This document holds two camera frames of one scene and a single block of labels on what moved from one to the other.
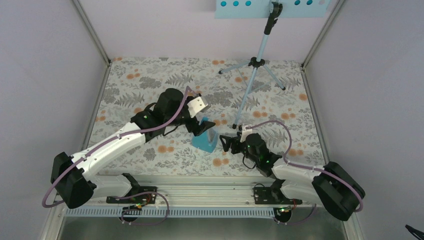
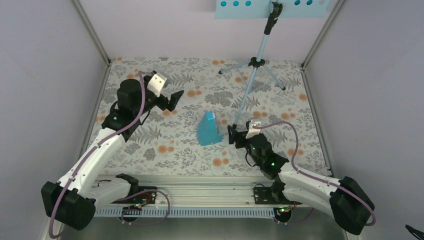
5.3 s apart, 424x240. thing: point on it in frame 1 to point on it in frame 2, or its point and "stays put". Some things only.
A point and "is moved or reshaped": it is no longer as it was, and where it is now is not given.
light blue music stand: (273, 9) stays put
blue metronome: (206, 140) is moved or reshaped
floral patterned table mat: (272, 97) stays put
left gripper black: (200, 128) to (172, 103)
